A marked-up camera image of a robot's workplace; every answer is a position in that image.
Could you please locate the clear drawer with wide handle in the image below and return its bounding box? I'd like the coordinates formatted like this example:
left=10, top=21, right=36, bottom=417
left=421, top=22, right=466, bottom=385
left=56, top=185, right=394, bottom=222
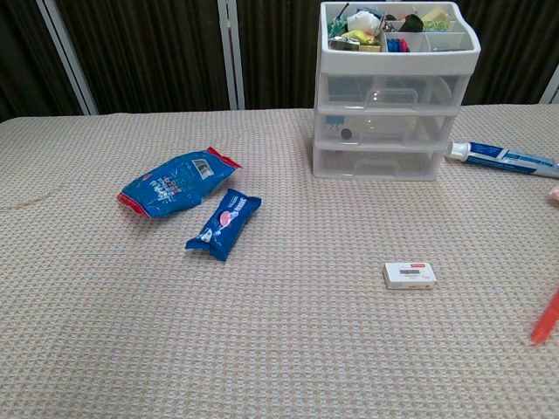
left=321, top=72, right=473, bottom=108

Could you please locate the small white box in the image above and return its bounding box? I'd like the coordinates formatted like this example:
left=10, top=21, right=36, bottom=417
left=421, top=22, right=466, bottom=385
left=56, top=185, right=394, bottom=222
left=383, top=262, right=438, bottom=291

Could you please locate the clear empty drawer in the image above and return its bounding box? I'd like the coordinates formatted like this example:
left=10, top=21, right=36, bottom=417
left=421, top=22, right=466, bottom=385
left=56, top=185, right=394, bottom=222
left=314, top=147, right=444, bottom=180

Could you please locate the white plastic drawer organizer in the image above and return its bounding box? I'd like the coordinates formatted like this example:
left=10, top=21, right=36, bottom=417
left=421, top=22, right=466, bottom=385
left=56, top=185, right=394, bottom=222
left=312, top=0, right=482, bottom=181

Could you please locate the small blue snack packet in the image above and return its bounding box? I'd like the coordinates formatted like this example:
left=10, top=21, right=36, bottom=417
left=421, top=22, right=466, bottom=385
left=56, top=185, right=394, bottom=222
left=184, top=188, right=263, bottom=263

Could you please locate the large blue snack bag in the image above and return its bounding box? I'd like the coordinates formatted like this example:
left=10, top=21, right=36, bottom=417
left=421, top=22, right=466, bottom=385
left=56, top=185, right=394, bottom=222
left=116, top=146, right=243, bottom=219

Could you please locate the beige woven tablecloth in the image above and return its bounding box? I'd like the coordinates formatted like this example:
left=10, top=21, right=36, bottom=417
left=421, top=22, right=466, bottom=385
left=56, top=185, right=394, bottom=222
left=0, top=103, right=559, bottom=419

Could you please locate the yellow wrapped packet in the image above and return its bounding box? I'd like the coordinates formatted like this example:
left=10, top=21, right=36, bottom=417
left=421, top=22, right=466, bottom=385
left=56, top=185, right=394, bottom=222
left=341, top=29, right=377, bottom=45

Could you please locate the dark brown curtain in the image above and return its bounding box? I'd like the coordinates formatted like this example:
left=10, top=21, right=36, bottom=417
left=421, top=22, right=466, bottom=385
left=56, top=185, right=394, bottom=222
left=0, top=0, right=559, bottom=123

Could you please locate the white crumpled wad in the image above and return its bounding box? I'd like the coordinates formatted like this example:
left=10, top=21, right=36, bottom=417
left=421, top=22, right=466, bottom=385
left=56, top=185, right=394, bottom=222
left=347, top=10, right=380, bottom=34

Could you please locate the blue white toothpaste tube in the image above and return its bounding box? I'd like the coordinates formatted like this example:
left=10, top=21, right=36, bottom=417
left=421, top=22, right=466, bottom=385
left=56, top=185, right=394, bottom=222
left=444, top=140, right=559, bottom=180

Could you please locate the black round object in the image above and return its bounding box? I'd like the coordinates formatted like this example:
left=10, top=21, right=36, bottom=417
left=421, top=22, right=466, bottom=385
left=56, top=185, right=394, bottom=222
left=399, top=13, right=424, bottom=33

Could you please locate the orange red plastic stick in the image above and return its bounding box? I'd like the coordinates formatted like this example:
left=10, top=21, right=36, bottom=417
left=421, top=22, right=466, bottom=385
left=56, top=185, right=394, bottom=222
left=531, top=285, right=559, bottom=346

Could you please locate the upright white frame post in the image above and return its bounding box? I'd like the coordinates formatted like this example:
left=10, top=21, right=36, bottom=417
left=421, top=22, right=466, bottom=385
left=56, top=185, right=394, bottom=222
left=217, top=0, right=245, bottom=111

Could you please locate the slanted white frame post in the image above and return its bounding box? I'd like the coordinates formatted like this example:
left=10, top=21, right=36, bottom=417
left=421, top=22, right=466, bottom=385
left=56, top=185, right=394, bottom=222
left=37, top=0, right=98, bottom=116

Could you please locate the short white frame post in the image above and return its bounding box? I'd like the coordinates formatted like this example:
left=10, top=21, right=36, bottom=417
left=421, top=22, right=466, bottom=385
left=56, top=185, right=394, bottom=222
left=540, top=72, right=559, bottom=105

